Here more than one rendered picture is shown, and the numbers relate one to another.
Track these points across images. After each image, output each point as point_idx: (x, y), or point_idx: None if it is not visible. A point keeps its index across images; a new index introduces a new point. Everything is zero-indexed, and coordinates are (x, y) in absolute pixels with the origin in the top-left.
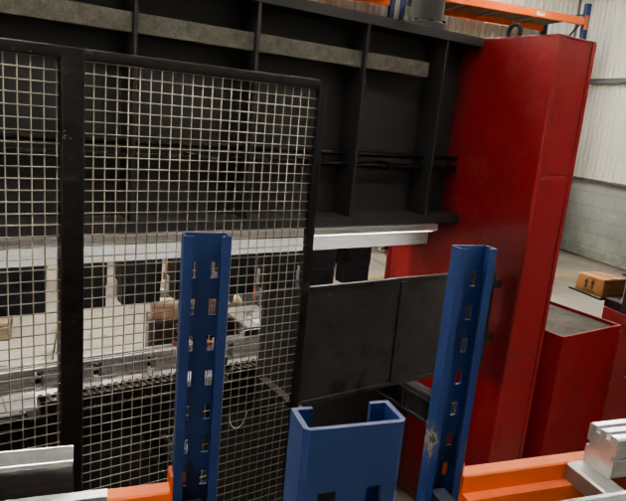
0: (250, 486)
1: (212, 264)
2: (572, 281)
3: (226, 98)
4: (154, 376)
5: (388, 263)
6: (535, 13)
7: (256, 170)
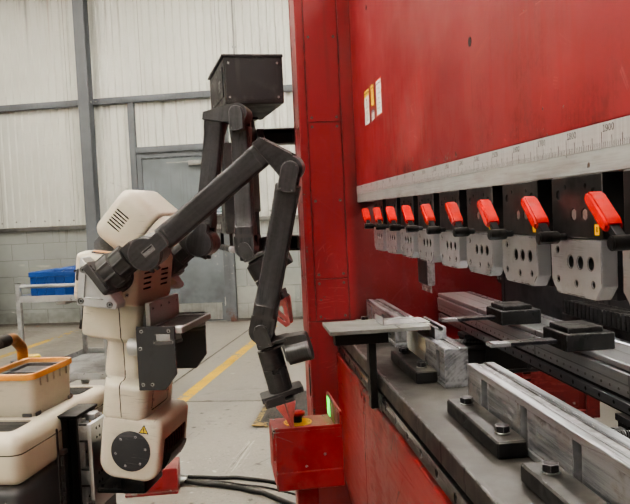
0: None
1: (167, 300)
2: (62, 344)
3: None
4: None
5: (310, 249)
6: None
7: None
